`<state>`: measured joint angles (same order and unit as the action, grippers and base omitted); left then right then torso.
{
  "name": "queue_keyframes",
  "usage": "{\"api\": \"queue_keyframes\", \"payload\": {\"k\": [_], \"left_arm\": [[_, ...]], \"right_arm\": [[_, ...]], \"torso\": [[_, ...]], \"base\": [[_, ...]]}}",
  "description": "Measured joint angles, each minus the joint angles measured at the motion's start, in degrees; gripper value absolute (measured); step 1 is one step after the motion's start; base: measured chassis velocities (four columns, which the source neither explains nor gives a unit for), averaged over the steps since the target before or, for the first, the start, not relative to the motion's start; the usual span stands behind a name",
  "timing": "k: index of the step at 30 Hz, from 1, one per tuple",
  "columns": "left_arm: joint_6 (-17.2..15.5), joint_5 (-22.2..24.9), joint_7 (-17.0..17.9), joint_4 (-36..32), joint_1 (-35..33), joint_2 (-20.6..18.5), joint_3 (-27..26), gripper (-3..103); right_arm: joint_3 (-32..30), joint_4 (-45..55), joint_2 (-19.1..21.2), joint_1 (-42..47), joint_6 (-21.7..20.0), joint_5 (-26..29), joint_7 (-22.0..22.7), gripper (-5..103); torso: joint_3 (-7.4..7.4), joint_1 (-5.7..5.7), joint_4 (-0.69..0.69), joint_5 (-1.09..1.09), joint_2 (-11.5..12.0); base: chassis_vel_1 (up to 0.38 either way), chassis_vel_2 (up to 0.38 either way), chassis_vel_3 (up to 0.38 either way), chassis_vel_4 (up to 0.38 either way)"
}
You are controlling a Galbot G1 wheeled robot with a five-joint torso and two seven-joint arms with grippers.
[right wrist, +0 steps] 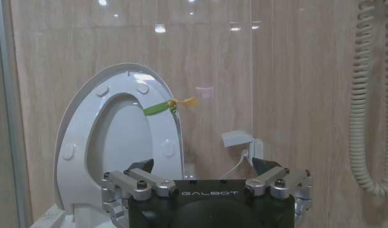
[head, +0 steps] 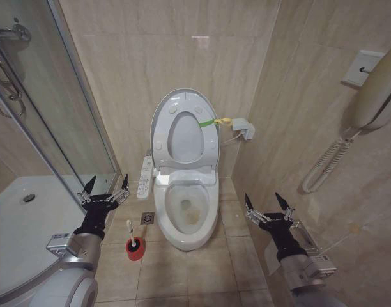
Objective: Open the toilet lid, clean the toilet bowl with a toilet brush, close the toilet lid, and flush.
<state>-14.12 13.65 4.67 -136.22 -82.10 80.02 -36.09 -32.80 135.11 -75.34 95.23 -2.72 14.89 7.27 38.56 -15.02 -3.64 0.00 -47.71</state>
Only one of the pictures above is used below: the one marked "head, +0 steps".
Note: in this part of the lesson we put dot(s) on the white shower tray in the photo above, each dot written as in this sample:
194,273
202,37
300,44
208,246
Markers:
23,243

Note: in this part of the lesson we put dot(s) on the white wall plate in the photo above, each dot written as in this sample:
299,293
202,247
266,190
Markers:
355,70

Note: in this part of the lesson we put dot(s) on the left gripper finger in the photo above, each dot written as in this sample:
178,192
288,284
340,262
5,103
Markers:
123,192
87,192

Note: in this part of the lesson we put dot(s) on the grey wall plug box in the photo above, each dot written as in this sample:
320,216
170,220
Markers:
243,128

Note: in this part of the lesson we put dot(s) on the glass shower door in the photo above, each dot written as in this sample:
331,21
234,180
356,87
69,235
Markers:
55,96

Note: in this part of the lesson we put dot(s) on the white bidet control panel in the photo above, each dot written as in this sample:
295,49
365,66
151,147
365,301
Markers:
144,179

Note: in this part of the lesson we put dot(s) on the chrome shower fixture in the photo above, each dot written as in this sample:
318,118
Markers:
18,32

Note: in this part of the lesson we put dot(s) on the round shower drain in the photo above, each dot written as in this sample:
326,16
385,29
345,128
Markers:
28,198

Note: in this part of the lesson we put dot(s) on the metal floor drain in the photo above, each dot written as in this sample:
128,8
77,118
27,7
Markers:
147,218

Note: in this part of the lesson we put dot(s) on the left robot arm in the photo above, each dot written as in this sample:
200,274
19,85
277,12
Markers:
77,259

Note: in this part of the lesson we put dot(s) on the white toilet bowl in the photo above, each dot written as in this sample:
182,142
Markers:
189,240

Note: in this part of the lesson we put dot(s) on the white toilet lid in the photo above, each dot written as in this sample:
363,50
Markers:
186,134

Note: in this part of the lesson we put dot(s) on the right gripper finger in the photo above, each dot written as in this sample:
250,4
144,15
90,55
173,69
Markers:
251,212
286,211

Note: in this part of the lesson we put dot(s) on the red toilet brush holder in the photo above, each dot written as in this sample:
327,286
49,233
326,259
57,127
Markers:
135,254

